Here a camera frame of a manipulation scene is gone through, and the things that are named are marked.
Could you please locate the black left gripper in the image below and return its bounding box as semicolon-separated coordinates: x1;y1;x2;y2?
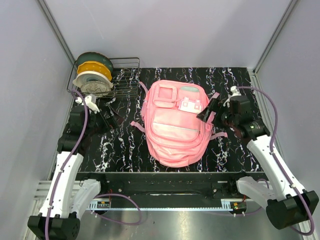
85;103;125;136

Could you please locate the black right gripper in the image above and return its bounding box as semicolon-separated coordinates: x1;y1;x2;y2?
196;98;238;131

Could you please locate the pink student backpack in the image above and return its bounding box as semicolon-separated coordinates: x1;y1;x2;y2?
130;80;228;168

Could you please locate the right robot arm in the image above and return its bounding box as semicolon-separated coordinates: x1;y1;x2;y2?
197;93;319;230

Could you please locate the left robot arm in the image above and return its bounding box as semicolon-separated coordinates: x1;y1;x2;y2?
27;103;123;240

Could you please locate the speckled grey plate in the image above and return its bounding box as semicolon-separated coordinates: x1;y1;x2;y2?
80;81;113;98

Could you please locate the white plate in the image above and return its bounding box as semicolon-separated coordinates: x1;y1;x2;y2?
72;71;114;88

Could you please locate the yellow plate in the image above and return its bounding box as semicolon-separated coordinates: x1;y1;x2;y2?
77;61;112;81

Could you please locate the dark green plate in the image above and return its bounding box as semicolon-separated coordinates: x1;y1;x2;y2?
76;51;114;73

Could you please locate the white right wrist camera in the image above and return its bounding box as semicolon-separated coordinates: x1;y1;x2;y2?
223;86;242;108

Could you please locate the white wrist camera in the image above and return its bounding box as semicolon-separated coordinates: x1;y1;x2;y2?
223;86;242;108
75;94;100;114

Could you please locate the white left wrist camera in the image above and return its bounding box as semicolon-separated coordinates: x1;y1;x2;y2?
75;94;100;114

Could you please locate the wire dish rack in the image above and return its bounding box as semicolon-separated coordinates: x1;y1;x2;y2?
67;52;141;98

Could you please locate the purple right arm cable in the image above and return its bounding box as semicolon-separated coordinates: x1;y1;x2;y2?
207;86;315;236

